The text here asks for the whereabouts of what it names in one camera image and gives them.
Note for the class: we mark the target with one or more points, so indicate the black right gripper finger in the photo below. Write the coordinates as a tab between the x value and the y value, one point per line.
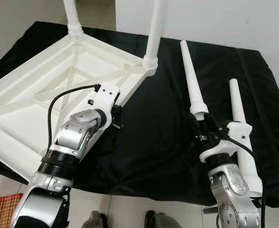
196	126
212	125

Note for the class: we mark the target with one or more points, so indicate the white plastic table leg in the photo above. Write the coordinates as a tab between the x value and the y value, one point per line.
72	16
236	104
191	80
154	33

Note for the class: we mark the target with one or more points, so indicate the white plastic children table top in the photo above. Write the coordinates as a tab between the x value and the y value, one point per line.
34	85

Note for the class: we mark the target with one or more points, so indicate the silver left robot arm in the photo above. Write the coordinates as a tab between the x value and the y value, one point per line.
75	135

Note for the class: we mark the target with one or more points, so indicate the black table cloth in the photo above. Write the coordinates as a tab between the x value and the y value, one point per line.
153	133

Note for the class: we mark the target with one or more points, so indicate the black metal table bar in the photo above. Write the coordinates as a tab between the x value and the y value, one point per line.
209	209

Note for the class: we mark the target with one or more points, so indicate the grey right robot foot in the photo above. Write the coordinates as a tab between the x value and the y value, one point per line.
163	221

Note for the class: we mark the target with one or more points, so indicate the grey robot foot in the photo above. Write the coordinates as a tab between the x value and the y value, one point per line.
94	220
163	221

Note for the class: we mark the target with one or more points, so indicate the grey left robot foot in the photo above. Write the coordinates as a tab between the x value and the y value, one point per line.
94	220

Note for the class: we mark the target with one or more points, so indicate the red woven mat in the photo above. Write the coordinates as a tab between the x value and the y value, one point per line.
1	211

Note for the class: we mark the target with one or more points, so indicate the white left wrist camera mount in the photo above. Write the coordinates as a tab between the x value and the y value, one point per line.
106	97

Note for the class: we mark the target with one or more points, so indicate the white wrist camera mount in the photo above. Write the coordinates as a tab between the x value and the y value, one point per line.
106	97
236	133

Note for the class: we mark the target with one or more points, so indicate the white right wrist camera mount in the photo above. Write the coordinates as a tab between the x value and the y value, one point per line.
236	133

